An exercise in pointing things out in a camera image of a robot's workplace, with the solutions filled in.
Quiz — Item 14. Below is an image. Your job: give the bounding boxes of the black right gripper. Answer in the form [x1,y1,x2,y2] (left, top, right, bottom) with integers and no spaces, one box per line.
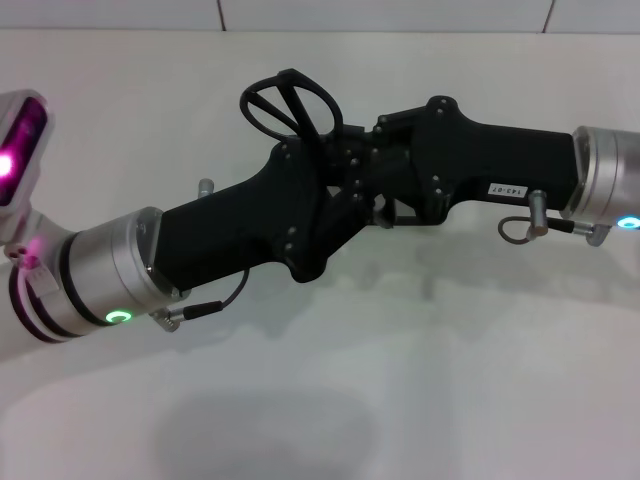
[372,94,584,229]

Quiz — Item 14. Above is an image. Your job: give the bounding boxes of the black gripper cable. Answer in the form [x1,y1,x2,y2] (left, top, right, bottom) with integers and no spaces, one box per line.
[152,269,250,334]
[497,214,609,249]

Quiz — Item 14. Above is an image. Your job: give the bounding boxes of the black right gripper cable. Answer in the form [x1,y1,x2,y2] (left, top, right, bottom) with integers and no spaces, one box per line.
[497,214,609,249]

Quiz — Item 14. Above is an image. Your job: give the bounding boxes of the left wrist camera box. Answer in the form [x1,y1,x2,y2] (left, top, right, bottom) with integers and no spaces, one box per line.
[0,89,55,216]

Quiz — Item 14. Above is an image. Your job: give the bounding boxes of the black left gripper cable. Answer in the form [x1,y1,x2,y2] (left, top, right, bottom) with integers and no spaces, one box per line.
[152,269,250,334]

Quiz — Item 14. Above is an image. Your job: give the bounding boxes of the silver right connector stub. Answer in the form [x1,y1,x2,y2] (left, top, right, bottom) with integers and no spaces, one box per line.
[528,189,550,236]

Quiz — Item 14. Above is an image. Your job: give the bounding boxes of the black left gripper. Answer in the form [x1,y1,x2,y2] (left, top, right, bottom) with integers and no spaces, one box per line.
[149,124,381,284]

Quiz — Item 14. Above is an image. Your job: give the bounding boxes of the black thin-framed glasses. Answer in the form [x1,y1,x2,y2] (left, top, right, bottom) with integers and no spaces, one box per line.
[238,68,346,151]

